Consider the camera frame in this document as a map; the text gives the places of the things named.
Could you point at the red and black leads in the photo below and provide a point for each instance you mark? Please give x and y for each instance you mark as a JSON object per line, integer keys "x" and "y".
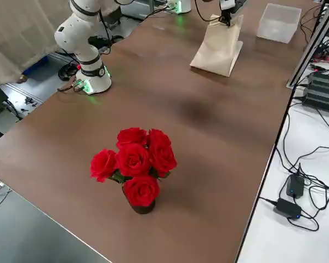
{"x": 324, "y": 50}

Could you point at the black upright power adapter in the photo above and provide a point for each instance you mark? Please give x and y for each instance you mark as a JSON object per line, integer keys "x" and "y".
{"x": 294, "y": 186}

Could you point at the beige curtain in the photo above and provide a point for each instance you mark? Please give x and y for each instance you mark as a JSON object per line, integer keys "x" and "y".
{"x": 16, "y": 41}

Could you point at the white side desk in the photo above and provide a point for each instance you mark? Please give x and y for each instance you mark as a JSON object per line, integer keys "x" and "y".
{"x": 277, "y": 241}

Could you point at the black finned power unit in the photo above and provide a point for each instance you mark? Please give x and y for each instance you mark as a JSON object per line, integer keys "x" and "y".
{"x": 323, "y": 90}

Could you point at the aluminium camera post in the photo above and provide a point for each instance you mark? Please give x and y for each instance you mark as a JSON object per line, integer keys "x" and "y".
{"x": 310, "y": 46}

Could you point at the grey side table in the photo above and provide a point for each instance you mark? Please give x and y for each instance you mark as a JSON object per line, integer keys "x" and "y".
{"x": 30, "y": 233}

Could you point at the black vase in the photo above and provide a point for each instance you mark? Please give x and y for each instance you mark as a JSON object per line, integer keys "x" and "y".
{"x": 142, "y": 209}

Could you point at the clear plastic box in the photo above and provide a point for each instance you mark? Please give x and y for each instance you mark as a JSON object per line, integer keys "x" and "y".
{"x": 277, "y": 24}

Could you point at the cream-colored tablecloth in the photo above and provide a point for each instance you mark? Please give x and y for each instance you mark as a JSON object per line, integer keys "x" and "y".
{"x": 216, "y": 49}

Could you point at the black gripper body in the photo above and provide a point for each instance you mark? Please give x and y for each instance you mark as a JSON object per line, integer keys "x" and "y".
{"x": 229, "y": 13}

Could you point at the red rose bouquet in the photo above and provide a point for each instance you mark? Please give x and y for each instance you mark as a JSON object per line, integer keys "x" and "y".
{"x": 133, "y": 160}

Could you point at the black flat power adapter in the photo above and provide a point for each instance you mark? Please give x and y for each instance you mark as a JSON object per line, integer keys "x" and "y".
{"x": 286, "y": 208}

